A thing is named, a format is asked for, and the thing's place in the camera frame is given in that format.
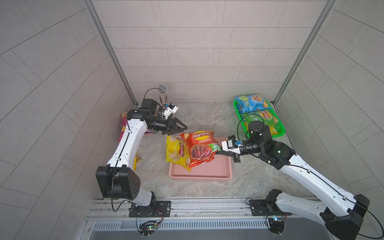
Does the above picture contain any green plastic basket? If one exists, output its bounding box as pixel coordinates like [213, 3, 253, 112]
[233, 98, 286, 138]

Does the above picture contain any yellow chips bag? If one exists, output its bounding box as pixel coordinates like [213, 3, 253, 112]
[166, 136, 191, 172]
[269, 126, 280, 136]

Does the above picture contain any left circuit board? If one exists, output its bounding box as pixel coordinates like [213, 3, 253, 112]
[136, 220, 163, 238]

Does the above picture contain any left corner aluminium post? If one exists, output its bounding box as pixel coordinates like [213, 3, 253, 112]
[83, 0, 138, 106]

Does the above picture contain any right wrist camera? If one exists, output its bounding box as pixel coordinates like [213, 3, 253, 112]
[222, 135, 243, 154]

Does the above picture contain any right corner aluminium post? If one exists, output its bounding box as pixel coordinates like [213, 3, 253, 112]
[273, 0, 338, 106]

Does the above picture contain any circuit board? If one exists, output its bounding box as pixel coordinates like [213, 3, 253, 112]
[266, 217, 286, 236]
[136, 220, 163, 238]

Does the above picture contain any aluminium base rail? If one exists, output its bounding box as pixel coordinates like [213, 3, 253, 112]
[84, 197, 324, 231]

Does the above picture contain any right circuit board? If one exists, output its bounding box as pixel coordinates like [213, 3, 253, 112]
[266, 217, 286, 236]

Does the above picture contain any glitter microphone on stand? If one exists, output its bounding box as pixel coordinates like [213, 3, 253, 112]
[159, 85, 167, 106]

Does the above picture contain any red chips bag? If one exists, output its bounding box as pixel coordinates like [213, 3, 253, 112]
[180, 130, 221, 169]

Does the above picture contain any green cucumber chips bag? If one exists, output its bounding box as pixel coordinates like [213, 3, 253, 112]
[241, 109, 280, 131]

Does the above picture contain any light blue chips bag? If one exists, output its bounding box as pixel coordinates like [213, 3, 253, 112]
[235, 94, 270, 114]

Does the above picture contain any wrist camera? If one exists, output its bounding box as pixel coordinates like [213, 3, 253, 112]
[140, 98, 179, 120]
[222, 135, 243, 154]

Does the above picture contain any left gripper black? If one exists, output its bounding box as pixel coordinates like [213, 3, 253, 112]
[147, 116, 186, 135]

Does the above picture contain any corner aluminium post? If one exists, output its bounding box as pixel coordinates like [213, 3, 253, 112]
[273, 0, 338, 106]
[83, 0, 138, 106]

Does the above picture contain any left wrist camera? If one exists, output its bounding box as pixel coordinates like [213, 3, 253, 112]
[140, 98, 179, 120]

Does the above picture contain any magenta chips bag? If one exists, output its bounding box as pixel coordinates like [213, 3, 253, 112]
[117, 111, 151, 142]

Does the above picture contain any pink plastic basket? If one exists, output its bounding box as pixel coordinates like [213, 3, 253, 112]
[169, 136, 232, 181]

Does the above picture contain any brass knob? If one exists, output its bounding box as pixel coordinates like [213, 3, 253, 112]
[135, 155, 142, 162]

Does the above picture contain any yellow plastic triangle frame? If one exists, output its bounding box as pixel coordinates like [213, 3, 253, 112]
[133, 160, 138, 171]

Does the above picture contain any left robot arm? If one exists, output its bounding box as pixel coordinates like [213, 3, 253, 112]
[96, 104, 187, 217]

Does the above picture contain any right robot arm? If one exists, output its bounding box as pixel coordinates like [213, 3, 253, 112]
[217, 121, 370, 240]

